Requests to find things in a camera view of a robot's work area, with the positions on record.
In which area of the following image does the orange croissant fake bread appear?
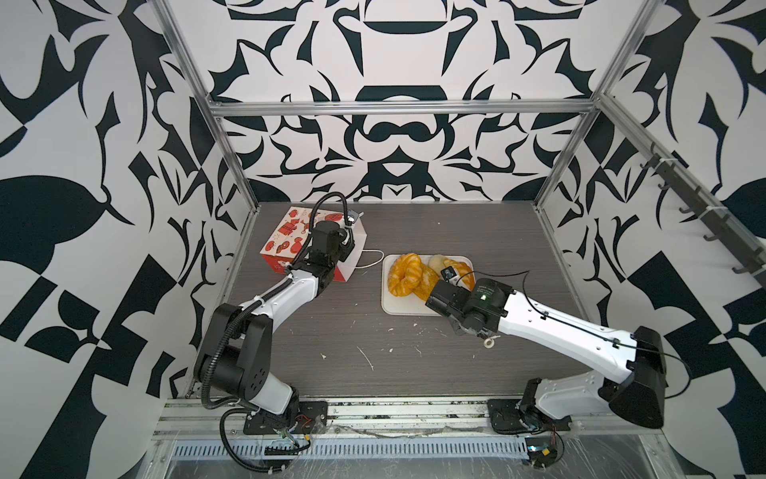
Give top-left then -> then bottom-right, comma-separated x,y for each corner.
445,259 -> 476,291

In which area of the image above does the red white paper bag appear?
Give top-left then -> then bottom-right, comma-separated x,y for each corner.
261,206 -> 385,283

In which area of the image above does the yellow oval fake bread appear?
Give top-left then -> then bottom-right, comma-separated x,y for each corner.
413,265 -> 441,301

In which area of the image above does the white steamed bun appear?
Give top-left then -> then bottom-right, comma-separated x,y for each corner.
428,255 -> 449,273

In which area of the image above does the yellow twisted ring bread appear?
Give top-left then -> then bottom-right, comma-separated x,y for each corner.
387,253 -> 423,297

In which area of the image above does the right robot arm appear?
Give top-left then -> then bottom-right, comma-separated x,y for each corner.
426,279 -> 666,434

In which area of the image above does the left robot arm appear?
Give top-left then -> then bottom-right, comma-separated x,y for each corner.
193,219 -> 355,418

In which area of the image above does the white plastic tray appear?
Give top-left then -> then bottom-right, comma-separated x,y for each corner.
380,253 -> 438,317

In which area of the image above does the small green circuit board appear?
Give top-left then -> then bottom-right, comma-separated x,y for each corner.
525,437 -> 564,470

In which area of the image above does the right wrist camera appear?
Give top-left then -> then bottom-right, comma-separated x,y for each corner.
440,265 -> 461,285

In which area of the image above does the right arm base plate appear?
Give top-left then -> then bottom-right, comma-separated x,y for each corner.
487,399 -> 572,435

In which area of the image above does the white slotted cable duct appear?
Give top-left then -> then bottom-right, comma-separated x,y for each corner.
172,436 -> 528,460

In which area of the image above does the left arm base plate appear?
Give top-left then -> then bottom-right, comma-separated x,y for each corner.
243,399 -> 328,435

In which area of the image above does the black left base cable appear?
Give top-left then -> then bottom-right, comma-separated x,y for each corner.
217,409 -> 312,474

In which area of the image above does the grey wall hook rail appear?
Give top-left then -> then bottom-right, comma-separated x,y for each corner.
642,142 -> 765,289

